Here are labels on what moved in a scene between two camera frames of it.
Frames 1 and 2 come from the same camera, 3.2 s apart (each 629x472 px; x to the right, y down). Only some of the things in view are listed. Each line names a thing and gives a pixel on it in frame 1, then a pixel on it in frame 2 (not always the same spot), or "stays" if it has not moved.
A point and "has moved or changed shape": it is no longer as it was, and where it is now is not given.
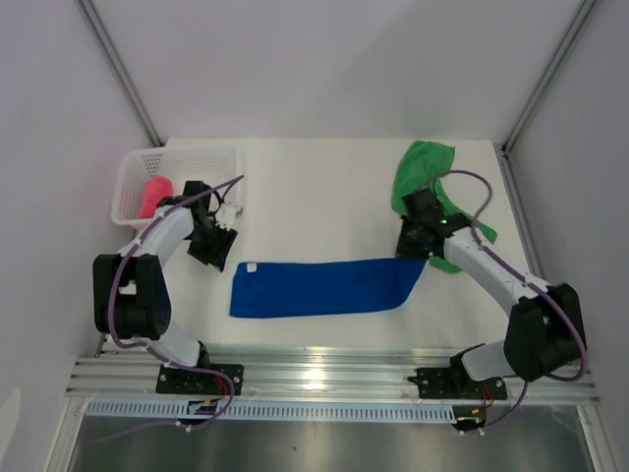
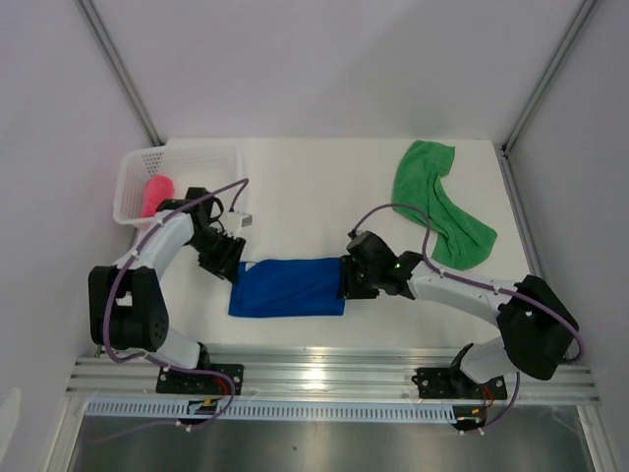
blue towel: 283,288 has moved or changed shape
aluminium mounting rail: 310,377 stays
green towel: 420,165 stays
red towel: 155,188 stays
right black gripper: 403,250 → 348,287
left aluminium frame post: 120,71 stays
